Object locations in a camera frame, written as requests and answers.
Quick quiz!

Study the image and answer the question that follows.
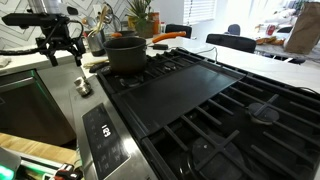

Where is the small black burner cap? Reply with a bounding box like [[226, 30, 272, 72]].
[[162, 60, 178, 72], [119, 75, 143, 89]]

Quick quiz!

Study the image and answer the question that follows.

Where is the large black burner cap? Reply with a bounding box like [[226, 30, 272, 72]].
[[189, 133, 249, 180]]

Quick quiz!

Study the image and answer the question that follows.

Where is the yellow container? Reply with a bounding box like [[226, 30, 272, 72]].
[[127, 15, 138, 30]]

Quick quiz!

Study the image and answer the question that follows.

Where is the black stove control panel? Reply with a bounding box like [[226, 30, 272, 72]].
[[81, 102, 132, 180]]

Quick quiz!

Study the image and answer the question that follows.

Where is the silver stove knob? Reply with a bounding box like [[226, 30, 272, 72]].
[[73, 75, 88, 88], [77, 81, 93, 98]]

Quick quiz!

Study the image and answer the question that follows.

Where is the black chair back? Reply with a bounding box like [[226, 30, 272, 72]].
[[205, 33, 258, 54]]

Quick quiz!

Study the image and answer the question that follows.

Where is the wooden spoon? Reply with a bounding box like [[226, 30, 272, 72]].
[[82, 58, 110, 68]]

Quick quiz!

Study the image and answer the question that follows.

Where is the copper ladle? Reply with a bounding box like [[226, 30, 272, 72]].
[[81, 16, 98, 30]]

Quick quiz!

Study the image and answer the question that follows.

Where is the medium black burner cap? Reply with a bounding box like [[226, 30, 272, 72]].
[[247, 100, 281, 126]]

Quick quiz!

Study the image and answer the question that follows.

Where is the brown food packet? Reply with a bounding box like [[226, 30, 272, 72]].
[[255, 35, 286, 46]]

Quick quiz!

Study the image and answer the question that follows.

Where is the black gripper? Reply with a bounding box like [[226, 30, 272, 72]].
[[34, 23, 87, 68]]

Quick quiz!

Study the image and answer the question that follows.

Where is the thin black cable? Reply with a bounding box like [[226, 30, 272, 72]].
[[168, 44, 220, 65]]

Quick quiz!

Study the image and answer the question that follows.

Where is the orange bottle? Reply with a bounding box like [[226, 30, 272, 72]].
[[148, 11, 162, 36]]

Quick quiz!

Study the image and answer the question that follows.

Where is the black chair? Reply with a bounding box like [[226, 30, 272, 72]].
[[164, 23, 194, 40], [205, 33, 258, 54]]

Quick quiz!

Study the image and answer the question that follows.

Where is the potted green plant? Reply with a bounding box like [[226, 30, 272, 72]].
[[125, 0, 157, 40]]

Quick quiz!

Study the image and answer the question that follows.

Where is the black plastic spoon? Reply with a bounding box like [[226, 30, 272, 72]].
[[88, 61, 112, 74]]

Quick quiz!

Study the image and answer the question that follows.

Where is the black pot with orange handle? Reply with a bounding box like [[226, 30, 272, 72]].
[[102, 30, 188, 75]]

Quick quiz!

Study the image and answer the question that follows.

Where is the aluminium frame rail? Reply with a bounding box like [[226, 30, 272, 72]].
[[14, 156, 68, 179]]

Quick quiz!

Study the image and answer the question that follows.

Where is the black cast iron grate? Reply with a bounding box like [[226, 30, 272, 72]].
[[141, 71, 320, 180], [96, 47, 214, 98]]

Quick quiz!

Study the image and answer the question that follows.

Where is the steel utensil holder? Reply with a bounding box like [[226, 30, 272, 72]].
[[85, 29, 108, 58]]

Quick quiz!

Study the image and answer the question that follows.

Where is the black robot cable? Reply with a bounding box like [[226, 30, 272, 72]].
[[0, 19, 86, 58]]

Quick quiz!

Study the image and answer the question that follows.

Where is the red and black clamp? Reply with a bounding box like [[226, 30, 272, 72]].
[[52, 162, 84, 180]]

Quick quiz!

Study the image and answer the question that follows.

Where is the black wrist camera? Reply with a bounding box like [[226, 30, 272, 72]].
[[1, 12, 72, 30]]

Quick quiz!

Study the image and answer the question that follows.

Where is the black flat griddle plate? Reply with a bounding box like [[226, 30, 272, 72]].
[[111, 63, 246, 141]]

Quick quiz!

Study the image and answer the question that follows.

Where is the black power adapter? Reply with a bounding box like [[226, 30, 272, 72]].
[[152, 43, 170, 51]]

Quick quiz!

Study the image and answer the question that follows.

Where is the stainless steel dishwasher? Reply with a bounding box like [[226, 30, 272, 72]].
[[0, 69, 78, 147]]

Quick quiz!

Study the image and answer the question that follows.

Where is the red object on table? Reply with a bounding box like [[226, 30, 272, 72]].
[[265, 23, 278, 36]]

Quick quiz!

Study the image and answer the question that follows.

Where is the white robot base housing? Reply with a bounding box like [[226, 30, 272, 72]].
[[0, 146, 23, 180]]

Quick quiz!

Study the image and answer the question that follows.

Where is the blue chair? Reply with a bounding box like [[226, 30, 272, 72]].
[[227, 23, 242, 37]]

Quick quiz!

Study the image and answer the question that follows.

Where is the stainless steel gas stove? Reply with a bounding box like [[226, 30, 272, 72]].
[[68, 46, 320, 180]]

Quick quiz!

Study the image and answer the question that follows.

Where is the brown paper bag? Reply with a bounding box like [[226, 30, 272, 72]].
[[283, 0, 320, 56]]

